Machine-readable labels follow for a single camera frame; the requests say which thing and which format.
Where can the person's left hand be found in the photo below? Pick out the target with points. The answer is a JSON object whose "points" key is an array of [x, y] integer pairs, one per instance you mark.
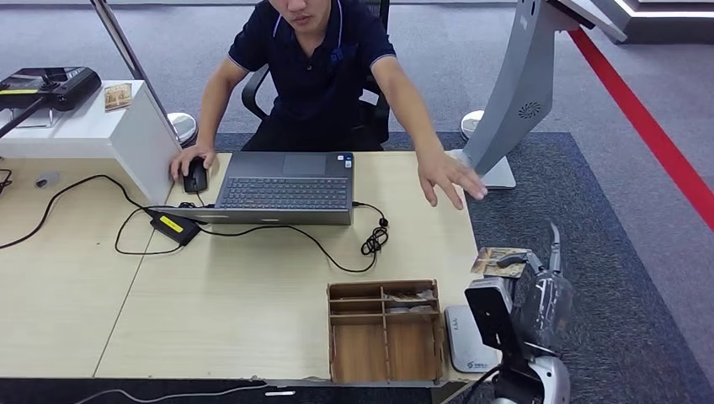
{"points": [[443, 173]]}

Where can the person's right hand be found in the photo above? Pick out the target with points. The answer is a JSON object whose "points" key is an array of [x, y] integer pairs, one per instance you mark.
{"points": [[192, 153]]}

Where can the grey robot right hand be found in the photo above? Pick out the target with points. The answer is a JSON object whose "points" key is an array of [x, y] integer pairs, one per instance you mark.
{"points": [[546, 306]]}

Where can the black computer mouse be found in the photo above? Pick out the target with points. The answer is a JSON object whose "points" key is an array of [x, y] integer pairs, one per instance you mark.
{"points": [[195, 178]]}

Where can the brown ID card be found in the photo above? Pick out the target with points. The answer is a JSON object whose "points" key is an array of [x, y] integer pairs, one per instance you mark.
{"points": [[488, 262]]}

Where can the pale room key card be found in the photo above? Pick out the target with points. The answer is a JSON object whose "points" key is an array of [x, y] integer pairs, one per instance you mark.
{"points": [[410, 309], [410, 297]]}

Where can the wooden organizer tray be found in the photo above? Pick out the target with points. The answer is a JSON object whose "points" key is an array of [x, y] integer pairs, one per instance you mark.
{"points": [[360, 351]]}

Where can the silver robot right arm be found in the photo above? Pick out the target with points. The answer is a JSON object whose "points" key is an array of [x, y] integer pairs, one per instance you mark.
{"points": [[552, 379]]}

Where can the person's left forearm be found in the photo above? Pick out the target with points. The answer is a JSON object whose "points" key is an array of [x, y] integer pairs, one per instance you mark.
{"points": [[415, 120]]}

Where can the person's right forearm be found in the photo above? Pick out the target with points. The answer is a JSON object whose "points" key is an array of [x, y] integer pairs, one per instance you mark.
{"points": [[212, 114]]}

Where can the grey card reader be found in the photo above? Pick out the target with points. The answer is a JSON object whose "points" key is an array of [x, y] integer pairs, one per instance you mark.
{"points": [[463, 346]]}

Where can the brown printed card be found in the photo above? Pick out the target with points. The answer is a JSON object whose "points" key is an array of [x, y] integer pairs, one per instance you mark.
{"points": [[117, 96]]}

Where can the person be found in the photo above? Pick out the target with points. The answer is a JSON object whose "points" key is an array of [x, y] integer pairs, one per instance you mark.
{"points": [[312, 72]]}

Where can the chrome stanchion base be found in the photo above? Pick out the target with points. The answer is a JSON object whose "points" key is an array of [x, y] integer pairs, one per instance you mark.
{"points": [[469, 124]]}

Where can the white box stand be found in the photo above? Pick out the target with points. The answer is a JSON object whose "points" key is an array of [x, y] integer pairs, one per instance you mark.
{"points": [[134, 145]]}

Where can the black power adapter yellow label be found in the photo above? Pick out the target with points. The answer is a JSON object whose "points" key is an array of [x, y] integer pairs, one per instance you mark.
{"points": [[173, 226]]}

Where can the black office chair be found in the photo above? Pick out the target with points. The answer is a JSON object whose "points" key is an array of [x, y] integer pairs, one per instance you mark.
{"points": [[382, 114]]}

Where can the grey laptop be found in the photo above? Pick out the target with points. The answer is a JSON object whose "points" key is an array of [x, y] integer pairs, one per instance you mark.
{"points": [[284, 192]]}

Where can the grey kiosk stand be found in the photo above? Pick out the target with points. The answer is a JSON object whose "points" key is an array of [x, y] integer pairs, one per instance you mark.
{"points": [[519, 83]]}

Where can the black handheld terminal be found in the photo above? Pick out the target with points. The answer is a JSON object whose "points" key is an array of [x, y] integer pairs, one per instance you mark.
{"points": [[67, 89]]}

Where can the grey desk grommet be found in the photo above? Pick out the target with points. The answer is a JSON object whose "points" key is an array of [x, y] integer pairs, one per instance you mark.
{"points": [[46, 180]]}

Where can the clear acrylic stand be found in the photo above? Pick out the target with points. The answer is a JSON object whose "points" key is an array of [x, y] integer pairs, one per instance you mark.
{"points": [[36, 121]]}

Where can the black bar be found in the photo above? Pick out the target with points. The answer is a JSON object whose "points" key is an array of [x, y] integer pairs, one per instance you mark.
{"points": [[17, 121]]}

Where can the red floor tape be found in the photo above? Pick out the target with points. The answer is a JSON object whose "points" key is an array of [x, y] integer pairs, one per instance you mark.
{"points": [[641, 120]]}

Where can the small white strip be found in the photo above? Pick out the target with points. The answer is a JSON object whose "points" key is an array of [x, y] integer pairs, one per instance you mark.
{"points": [[279, 393]]}

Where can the grey platform with light strip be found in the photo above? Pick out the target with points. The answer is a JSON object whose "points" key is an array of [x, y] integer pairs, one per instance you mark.
{"points": [[669, 28]]}

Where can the chrome stanchion post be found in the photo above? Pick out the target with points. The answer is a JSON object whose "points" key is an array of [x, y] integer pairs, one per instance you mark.
{"points": [[184, 127]]}

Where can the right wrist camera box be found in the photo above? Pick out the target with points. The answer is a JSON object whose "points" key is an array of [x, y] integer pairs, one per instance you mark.
{"points": [[491, 323]]}

